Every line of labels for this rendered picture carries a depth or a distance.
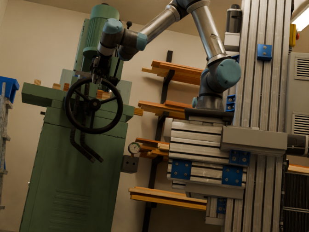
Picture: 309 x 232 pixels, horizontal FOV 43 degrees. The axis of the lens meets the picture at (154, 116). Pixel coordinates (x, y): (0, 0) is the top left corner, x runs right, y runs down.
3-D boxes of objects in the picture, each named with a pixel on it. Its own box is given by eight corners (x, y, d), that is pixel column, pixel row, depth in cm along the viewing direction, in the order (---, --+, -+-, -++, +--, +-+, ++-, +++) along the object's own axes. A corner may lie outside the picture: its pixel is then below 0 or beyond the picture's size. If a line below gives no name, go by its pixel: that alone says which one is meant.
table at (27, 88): (20, 87, 192) (22, 76, 193) (21, 102, 220) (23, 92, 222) (138, 113, 207) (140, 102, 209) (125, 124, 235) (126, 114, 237)
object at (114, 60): (108, 77, 252) (112, 55, 256) (105, 81, 260) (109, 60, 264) (121, 80, 254) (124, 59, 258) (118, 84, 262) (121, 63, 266)
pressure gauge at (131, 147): (127, 156, 203) (129, 140, 206) (125, 156, 207) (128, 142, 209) (139, 158, 205) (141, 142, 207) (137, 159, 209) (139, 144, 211)
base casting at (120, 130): (42, 122, 201) (46, 105, 203) (39, 139, 254) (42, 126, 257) (126, 139, 212) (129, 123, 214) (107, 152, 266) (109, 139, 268)
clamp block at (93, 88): (68, 91, 198) (71, 75, 201) (65, 98, 211) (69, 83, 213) (96, 98, 202) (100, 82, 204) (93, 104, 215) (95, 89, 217)
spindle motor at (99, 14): (84, 48, 224) (94, 0, 232) (80, 59, 240) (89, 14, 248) (114, 55, 228) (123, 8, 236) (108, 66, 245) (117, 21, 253)
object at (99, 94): (62, 94, 214) (64, 82, 216) (62, 94, 215) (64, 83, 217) (106, 103, 220) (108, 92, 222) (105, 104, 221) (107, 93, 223)
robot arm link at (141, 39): (143, 41, 179) (119, 35, 176) (149, 31, 168) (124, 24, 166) (140, 57, 177) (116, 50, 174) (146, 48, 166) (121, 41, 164)
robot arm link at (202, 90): (216, 102, 196) (219, 77, 200) (228, 95, 184) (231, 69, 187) (194, 97, 194) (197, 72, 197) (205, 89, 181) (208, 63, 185)
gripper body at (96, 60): (89, 76, 177) (95, 55, 169) (92, 64, 184) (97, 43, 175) (106, 80, 179) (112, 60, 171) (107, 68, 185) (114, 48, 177)
